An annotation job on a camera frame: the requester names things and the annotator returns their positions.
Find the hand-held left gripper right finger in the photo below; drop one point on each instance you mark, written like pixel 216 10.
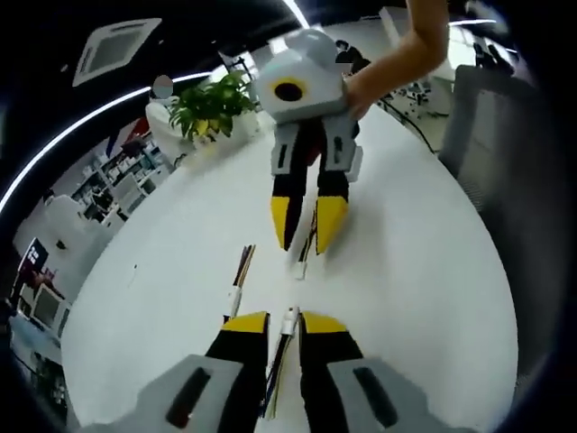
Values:
pixel 360 392

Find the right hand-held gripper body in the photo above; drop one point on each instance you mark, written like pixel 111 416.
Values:
pixel 311 76

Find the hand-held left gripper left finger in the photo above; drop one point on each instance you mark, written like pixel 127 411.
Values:
pixel 203 388

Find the person's right hand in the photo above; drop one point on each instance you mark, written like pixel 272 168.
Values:
pixel 363 92

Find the green potted plant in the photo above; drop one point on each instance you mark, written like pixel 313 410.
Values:
pixel 212 106

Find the shelf with white bins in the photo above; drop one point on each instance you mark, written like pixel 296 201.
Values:
pixel 121 173

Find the white monitor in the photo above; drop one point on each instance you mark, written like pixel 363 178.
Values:
pixel 45 309

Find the grey office chair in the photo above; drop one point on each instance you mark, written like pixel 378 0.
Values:
pixel 489 135

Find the ceiling air vent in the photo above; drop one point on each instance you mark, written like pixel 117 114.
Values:
pixel 112 49

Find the dark red poster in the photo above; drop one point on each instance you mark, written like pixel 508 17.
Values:
pixel 38 259

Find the long curved ceiling light strip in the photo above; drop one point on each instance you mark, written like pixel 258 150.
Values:
pixel 90 124

